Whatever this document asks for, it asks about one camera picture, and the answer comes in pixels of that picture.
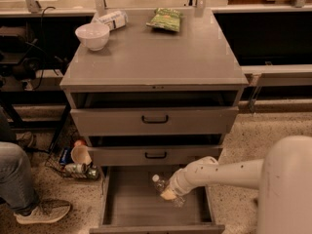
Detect person leg in jeans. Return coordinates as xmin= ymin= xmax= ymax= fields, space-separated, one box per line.
xmin=0 ymin=111 xmax=39 ymax=216

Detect green snack bag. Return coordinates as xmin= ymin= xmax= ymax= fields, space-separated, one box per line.
xmin=146 ymin=8 xmax=182 ymax=32

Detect grey top drawer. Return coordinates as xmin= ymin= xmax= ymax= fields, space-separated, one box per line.
xmin=67 ymin=91 xmax=238 ymax=137

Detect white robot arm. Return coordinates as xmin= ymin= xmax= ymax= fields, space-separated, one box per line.
xmin=161 ymin=136 xmax=312 ymax=234

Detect grey knit sneaker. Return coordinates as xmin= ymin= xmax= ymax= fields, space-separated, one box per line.
xmin=15 ymin=199 xmax=71 ymax=224

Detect grey middle drawer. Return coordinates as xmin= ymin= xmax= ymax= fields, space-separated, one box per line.
xmin=89 ymin=135 xmax=223 ymax=166

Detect black cable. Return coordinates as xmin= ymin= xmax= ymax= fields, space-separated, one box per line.
xmin=22 ymin=6 xmax=57 ymax=92

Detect grey bottom drawer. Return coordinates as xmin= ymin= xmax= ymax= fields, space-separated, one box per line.
xmin=90 ymin=165 xmax=225 ymax=234

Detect clear plastic water bottle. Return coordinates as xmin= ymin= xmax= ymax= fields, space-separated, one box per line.
xmin=152 ymin=175 xmax=185 ymax=208

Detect white ceramic bowl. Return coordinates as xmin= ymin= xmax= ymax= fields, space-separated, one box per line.
xmin=75 ymin=22 xmax=110 ymax=51

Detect blue can in basket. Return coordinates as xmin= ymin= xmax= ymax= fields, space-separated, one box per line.
xmin=58 ymin=147 xmax=72 ymax=166

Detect grey drawer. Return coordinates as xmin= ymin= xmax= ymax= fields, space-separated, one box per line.
xmin=67 ymin=91 xmax=238 ymax=137
xmin=89 ymin=135 xmax=223 ymax=166
xmin=90 ymin=165 xmax=225 ymax=234

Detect wire basket on floor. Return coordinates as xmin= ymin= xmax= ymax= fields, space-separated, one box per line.
xmin=45 ymin=139 xmax=99 ymax=180

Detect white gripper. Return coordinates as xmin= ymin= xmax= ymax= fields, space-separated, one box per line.
xmin=160 ymin=169 xmax=194 ymax=201

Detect grey drawer cabinet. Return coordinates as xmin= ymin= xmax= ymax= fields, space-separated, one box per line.
xmin=58 ymin=7 xmax=250 ymax=234

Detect white wrapped package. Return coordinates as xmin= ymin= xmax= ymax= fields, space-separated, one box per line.
xmin=94 ymin=11 xmax=128 ymax=31

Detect beige cup in basket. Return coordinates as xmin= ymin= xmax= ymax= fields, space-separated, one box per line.
xmin=71 ymin=145 xmax=92 ymax=165

